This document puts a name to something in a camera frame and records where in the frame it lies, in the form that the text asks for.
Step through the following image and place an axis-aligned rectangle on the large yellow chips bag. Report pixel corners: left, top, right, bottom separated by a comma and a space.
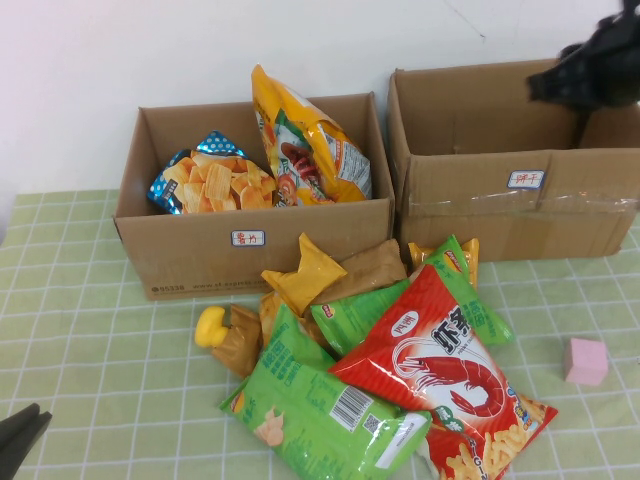
251, 63, 374, 207

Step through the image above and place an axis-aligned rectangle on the red prawn cracker bag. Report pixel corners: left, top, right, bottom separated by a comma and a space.
328, 264, 560, 480

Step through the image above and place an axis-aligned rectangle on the brown snack packet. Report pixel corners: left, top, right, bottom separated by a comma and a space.
309, 238, 409, 306
209, 303, 265, 380

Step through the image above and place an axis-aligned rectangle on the pink foam cube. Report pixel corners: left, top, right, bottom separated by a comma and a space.
563, 337, 610, 387

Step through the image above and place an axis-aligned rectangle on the green chips bag with barcode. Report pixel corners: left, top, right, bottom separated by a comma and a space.
294, 367, 433, 470

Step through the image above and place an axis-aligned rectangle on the large green chips bag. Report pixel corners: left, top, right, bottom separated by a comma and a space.
219, 303, 341, 464

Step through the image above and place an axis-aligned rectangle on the blue polka dot chips bag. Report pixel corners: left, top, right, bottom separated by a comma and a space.
146, 130, 278, 216

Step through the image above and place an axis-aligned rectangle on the yellow plastic toy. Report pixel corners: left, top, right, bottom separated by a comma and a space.
195, 305, 230, 348

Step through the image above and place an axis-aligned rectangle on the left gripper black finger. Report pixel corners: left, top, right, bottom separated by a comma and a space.
0, 402, 41, 446
0, 412, 54, 480

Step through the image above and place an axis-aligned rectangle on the yellow snack packet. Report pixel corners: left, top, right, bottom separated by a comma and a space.
261, 231, 349, 319
406, 237, 480, 289

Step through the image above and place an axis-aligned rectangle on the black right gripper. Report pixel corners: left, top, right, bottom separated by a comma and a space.
525, 39, 640, 109

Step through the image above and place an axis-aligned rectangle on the orange snack packet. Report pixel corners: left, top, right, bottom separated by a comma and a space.
258, 291, 331, 351

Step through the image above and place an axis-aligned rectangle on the small green chips bag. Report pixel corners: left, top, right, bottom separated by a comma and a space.
309, 279, 411, 357
419, 234, 516, 346

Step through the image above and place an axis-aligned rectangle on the smaller brown cardboard box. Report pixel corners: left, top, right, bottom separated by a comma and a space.
112, 92, 396, 302

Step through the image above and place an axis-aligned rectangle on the larger brown cardboard box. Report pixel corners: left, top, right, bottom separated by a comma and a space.
387, 58, 640, 265

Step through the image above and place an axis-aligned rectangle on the green checked tablecloth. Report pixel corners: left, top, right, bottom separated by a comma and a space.
0, 189, 640, 480

